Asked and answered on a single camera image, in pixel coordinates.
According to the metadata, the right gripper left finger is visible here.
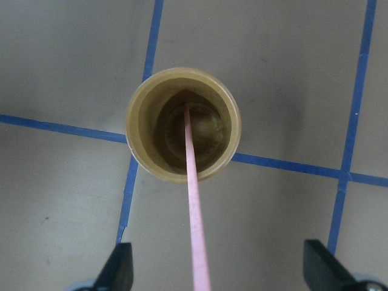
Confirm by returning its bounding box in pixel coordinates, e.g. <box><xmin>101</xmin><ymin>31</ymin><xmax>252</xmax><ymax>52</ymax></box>
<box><xmin>68</xmin><ymin>242</ymin><xmax>135</xmax><ymax>291</ymax></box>

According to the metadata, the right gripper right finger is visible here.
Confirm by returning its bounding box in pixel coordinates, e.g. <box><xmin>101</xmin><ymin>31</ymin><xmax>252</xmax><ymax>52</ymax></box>
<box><xmin>303</xmin><ymin>239</ymin><xmax>388</xmax><ymax>291</ymax></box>

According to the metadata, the pink chopstick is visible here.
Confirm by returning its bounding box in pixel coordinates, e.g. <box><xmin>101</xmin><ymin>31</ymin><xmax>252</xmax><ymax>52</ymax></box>
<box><xmin>184</xmin><ymin>103</ymin><xmax>212</xmax><ymax>290</ymax></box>

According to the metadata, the bamboo chopstick holder cup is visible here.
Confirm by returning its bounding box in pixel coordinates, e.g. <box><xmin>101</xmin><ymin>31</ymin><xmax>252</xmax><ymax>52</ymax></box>
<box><xmin>125</xmin><ymin>67</ymin><xmax>242</xmax><ymax>184</ymax></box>

